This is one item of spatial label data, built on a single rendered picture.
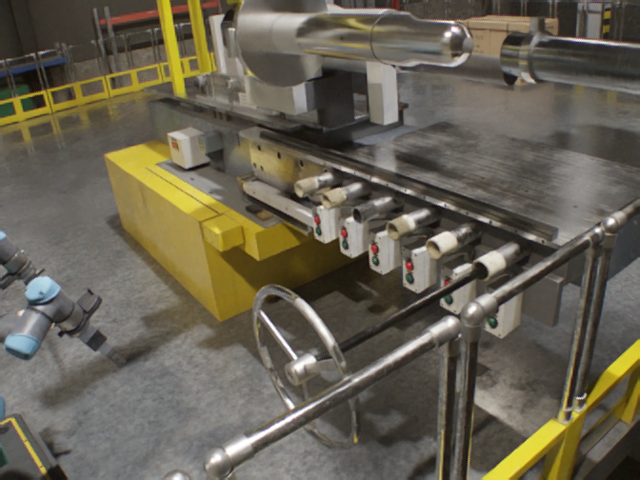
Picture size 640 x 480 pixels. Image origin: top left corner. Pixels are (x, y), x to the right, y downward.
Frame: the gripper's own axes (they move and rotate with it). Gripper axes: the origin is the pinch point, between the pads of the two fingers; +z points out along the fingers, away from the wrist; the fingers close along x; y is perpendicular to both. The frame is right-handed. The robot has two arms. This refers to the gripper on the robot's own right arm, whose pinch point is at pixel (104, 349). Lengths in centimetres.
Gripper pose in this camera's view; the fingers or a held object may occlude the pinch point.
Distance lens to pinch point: 161.8
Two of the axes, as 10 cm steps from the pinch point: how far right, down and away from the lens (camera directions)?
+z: 2.5, 6.1, 7.5
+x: 7.8, 3.3, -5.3
